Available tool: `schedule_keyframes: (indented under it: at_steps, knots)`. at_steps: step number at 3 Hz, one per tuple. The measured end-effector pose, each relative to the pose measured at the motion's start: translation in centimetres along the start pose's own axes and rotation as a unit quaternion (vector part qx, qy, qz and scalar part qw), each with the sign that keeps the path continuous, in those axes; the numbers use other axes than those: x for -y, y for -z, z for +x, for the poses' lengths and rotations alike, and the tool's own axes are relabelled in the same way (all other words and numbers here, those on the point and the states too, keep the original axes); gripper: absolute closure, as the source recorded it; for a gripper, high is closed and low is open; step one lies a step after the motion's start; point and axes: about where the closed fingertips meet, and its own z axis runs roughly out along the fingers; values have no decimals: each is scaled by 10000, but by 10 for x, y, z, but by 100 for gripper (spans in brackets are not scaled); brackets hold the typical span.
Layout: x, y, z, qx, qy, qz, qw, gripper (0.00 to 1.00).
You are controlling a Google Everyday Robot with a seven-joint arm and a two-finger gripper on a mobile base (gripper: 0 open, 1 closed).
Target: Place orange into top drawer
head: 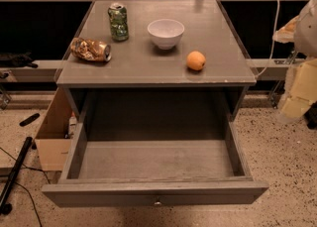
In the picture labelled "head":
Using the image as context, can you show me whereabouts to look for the green crushed soda can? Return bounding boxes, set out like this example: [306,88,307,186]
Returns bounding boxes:
[108,3,129,42]

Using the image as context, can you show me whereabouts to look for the cardboard box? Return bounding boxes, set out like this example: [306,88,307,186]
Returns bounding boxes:
[35,88,73,171]

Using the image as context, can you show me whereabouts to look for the brown crushed can lying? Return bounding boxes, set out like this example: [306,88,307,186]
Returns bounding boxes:
[70,38,112,62]

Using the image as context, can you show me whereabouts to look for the open grey top drawer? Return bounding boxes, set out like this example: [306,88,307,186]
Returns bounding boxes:
[41,88,269,209]

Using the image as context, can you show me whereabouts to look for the orange fruit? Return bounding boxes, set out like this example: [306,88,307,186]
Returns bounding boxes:
[186,51,206,71]

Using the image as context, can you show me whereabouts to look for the small black bar on floor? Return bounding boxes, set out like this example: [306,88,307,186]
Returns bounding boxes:
[19,113,40,127]

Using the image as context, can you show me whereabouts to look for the black floor cable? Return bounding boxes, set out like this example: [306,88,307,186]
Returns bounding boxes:
[0,146,51,227]

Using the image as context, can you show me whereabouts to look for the black bag on ledge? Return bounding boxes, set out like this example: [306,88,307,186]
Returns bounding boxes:
[0,52,38,68]

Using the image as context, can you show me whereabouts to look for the black pole on floor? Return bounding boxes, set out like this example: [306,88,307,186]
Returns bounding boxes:
[0,137,33,215]

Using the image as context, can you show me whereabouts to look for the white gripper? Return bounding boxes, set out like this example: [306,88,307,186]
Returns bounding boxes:
[272,0,317,123]

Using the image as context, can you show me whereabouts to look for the grey wooden cabinet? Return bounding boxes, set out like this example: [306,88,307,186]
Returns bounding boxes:
[57,0,256,125]

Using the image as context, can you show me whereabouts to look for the white ceramic bowl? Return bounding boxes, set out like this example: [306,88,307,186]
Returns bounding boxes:
[148,19,185,50]

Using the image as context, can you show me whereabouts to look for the white cable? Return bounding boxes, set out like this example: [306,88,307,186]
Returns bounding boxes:
[256,0,281,78]

